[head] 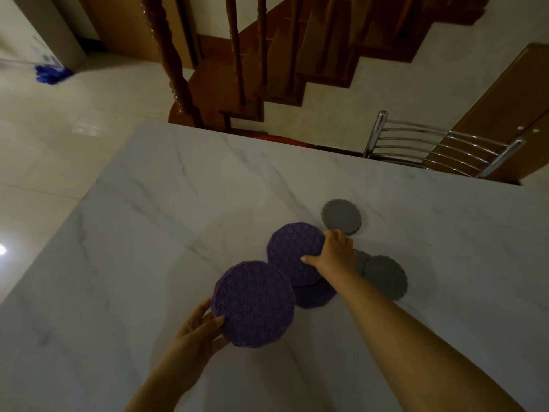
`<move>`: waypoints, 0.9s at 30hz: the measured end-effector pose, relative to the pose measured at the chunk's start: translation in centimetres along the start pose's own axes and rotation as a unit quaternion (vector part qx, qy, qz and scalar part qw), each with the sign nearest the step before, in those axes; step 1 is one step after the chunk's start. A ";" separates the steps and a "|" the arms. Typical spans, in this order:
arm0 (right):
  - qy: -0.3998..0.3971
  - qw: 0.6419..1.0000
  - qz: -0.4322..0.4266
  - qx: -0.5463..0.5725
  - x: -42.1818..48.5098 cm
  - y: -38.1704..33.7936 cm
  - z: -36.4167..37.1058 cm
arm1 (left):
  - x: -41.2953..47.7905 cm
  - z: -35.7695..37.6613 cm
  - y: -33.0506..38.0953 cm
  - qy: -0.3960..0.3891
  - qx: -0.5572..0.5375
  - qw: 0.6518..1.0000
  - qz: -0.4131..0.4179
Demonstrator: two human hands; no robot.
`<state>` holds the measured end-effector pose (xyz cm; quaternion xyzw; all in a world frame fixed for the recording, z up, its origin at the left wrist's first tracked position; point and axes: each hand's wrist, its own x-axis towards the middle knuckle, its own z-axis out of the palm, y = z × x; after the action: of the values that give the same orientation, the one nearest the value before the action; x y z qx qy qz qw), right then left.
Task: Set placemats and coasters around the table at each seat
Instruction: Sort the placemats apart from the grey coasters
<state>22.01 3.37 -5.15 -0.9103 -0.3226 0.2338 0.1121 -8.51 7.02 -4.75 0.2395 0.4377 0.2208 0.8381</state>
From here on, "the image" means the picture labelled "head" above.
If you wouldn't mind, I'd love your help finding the person's left hand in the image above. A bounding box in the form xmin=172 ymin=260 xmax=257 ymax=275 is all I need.
xmin=166 ymin=298 xmax=231 ymax=379

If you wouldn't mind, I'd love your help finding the person's right hand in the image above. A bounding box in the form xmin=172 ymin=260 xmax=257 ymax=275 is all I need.
xmin=301 ymin=229 xmax=357 ymax=279

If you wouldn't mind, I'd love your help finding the purple patterned round coaster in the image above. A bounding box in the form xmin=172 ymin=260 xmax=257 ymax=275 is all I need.
xmin=267 ymin=222 xmax=327 ymax=288
xmin=211 ymin=260 xmax=297 ymax=349
xmin=293 ymin=276 xmax=338 ymax=310

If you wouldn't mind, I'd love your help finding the person's left forearm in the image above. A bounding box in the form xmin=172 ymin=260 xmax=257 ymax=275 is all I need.
xmin=124 ymin=360 xmax=202 ymax=412

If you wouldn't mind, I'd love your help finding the person's right forearm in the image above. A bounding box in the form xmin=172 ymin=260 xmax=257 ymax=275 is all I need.
xmin=326 ymin=270 xmax=529 ymax=412

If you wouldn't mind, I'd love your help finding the grey scalloped round coaster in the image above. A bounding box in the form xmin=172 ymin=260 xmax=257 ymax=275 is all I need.
xmin=353 ymin=249 xmax=373 ymax=278
xmin=363 ymin=255 xmax=409 ymax=302
xmin=321 ymin=199 xmax=363 ymax=236

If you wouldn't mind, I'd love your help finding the chrome metal chair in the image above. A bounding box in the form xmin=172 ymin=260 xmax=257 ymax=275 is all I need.
xmin=363 ymin=110 xmax=526 ymax=180

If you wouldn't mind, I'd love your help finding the brown wooden staircase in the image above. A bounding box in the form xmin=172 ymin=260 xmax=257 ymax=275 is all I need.
xmin=138 ymin=0 xmax=492 ymax=138

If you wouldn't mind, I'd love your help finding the brown wooden cabinet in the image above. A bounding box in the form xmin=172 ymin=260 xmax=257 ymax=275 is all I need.
xmin=422 ymin=43 xmax=549 ymax=185

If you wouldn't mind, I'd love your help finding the blue mop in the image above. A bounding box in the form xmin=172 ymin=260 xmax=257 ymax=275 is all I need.
xmin=0 ymin=58 xmax=75 ymax=86

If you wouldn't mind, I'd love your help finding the brown wooden door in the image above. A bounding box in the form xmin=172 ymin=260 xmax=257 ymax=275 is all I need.
xmin=75 ymin=0 xmax=202 ymax=70

